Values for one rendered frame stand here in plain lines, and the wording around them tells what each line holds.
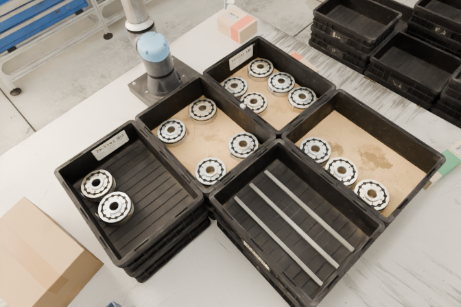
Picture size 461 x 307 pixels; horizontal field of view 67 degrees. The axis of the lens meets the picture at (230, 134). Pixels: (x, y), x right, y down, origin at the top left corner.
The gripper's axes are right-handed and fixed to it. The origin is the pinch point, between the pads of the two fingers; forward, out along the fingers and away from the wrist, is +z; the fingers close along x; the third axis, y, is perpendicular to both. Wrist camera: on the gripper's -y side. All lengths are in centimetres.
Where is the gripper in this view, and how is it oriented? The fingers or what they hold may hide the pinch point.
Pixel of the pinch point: (235, 1)
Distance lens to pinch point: 173.0
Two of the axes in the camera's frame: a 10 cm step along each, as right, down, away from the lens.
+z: 0.6, 5.7, 8.2
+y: 7.1, 5.6, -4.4
